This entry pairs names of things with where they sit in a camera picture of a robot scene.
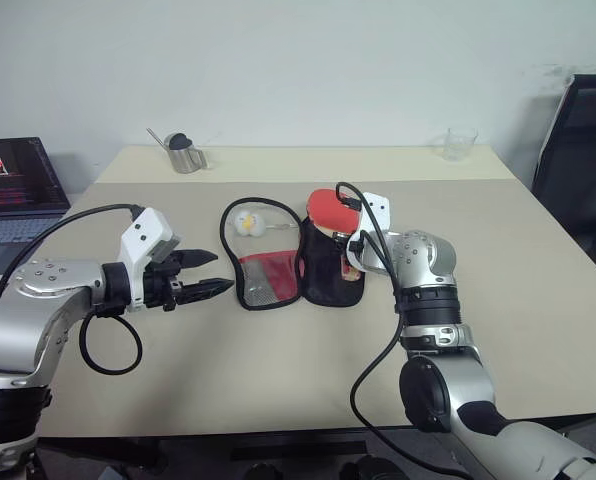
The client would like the open grey laptop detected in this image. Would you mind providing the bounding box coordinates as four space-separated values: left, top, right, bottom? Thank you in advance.
0 137 72 286

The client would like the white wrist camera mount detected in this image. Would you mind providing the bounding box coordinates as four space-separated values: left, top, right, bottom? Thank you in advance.
119 207 182 313
345 192 394 274

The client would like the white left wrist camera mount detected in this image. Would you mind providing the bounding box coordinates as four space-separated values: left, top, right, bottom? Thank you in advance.
119 207 182 313

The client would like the black office chair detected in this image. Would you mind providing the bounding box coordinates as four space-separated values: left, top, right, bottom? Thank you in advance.
530 73 596 291

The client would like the stainless steel pitcher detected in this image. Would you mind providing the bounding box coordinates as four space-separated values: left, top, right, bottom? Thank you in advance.
163 132 210 175

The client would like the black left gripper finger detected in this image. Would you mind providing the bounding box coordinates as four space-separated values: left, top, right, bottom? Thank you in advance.
175 277 236 307
179 247 220 269

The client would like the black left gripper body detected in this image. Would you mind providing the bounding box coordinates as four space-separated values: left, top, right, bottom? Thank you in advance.
142 250 187 313

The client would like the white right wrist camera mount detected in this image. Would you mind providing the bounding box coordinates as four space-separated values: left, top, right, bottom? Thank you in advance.
345 192 394 274

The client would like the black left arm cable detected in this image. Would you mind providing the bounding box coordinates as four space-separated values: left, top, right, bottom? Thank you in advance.
0 202 145 376

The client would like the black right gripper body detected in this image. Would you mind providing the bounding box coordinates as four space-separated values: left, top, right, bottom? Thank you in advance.
331 229 352 262

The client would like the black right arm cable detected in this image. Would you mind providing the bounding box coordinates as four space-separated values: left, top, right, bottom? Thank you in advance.
334 181 474 480

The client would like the white ball with yellow print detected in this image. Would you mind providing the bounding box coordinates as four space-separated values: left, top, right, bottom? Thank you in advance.
232 209 270 237

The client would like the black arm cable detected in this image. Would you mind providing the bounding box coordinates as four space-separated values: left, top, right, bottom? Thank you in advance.
0 202 145 376
334 181 474 480

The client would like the red table tennis paddle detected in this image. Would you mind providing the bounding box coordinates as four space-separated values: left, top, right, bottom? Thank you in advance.
305 187 367 286

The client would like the clear glass cup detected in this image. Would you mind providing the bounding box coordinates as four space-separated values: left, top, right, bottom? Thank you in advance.
432 127 479 162

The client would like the red black mesh paddle case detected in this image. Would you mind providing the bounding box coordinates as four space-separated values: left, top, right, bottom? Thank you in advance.
219 197 367 312

